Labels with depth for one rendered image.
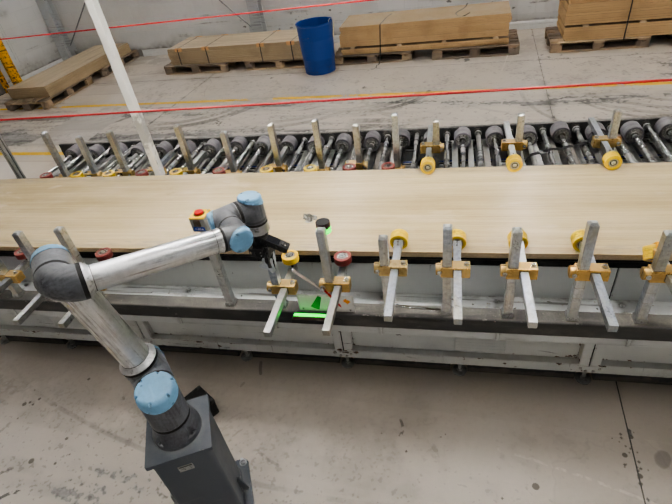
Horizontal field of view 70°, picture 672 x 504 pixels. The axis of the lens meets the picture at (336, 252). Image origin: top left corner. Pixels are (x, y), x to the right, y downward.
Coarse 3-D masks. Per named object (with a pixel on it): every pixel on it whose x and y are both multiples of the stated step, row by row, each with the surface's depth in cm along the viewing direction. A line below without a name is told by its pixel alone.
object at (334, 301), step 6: (342, 270) 214; (336, 288) 205; (336, 294) 202; (330, 300) 200; (336, 300) 200; (330, 306) 197; (336, 306) 199; (330, 312) 194; (330, 318) 192; (324, 324) 190; (330, 324) 189; (324, 330) 187; (330, 330) 189
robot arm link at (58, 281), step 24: (192, 240) 158; (216, 240) 161; (240, 240) 163; (48, 264) 143; (72, 264) 143; (96, 264) 146; (120, 264) 147; (144, 264) 150; (168, 264) 154; (48, 288) 140; (72, 288) 140; (96, 288) 145
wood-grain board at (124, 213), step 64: (0, 192) 318; (64, 192) 305; (128, 192) 294; (192, 192) 283; (320, 192) 263; (384, 192) 255; (448, 192) 247; (512, 192) 239; (576, 192) 232; (640, 192) 225; (576, 256) 198; (640, 256) 192
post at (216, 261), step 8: (200, 232) 203; (216, 256) 211; (216, 264) 214; (216, 272) 217; (224, 272) 219; (224, 280) 219; (224, 288) 223; (224, 296) 226; (232, 296) 228; (232, 304) 228
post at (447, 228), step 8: (448, 224) 180; (448, 232) 180; (448, 240) 182; (448, 248) 185; (448, 256) 187; (448, 264) 189; (448, 280) 195; (448, 288) 197; (448, 296) 200; (448, 304) 203
